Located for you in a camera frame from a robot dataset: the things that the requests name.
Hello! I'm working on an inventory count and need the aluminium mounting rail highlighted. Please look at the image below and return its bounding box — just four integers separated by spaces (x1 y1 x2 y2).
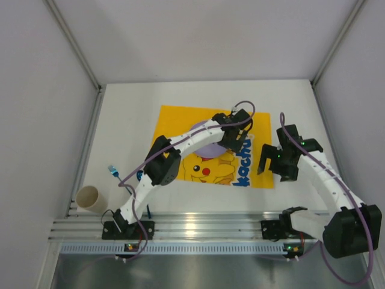
48 208 281 242

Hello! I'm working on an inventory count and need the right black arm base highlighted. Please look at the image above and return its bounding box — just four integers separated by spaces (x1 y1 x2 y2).
260 207 307 242

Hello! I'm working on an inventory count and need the blue metallic fork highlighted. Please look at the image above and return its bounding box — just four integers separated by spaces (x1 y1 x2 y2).
108 165 132 196

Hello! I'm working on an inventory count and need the purple plastic plate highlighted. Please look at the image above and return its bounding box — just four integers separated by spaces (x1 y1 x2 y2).
188 119 229 159

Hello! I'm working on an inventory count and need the yellow pikachu cloth placemat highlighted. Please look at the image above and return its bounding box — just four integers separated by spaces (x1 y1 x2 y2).
153 104 275 189

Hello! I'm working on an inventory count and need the slotted grey cable duct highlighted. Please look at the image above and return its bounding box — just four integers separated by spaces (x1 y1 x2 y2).
60 242 303 258

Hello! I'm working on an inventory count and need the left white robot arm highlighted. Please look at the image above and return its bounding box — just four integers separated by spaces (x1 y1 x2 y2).
113 109 253 234

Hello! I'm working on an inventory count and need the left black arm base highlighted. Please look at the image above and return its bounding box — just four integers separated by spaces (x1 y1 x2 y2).
102 210 155 240

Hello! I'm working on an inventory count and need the beige paper cup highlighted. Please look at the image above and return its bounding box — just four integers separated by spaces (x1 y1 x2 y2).
75 185 108 214

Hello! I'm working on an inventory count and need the blue metallic spoon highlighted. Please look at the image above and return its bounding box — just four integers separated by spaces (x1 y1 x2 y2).
136 170 152 219

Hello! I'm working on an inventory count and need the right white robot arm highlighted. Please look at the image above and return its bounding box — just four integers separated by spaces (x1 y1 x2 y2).
257 125 382 258

